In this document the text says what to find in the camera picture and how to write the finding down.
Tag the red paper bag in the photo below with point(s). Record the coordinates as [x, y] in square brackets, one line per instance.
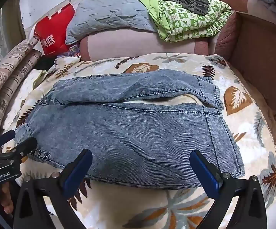
[54, 33]

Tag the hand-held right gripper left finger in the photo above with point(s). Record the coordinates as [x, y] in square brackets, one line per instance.
[78, 171]

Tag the blue denim pants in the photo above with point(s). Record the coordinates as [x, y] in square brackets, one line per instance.
[128, 133]

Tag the pink brown sofa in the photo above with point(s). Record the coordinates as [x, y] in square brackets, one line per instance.
[140, 43]

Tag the purple packet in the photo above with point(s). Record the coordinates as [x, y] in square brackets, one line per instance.
[74, 50]

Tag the dark grey garment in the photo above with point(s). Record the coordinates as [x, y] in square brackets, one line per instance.
[192, 6]

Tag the green patterned quilt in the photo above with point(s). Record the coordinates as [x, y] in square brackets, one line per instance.
[188, 26]

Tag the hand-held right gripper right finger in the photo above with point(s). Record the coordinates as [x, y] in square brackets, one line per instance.
[207, 174]

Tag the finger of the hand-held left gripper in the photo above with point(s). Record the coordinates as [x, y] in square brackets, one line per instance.
[27, 145]
[8, 136]

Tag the leaf printed blanket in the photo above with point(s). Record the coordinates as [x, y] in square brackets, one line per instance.
[247, 148]

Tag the grey quilted pillow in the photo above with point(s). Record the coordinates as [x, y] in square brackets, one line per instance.
[109, 14]

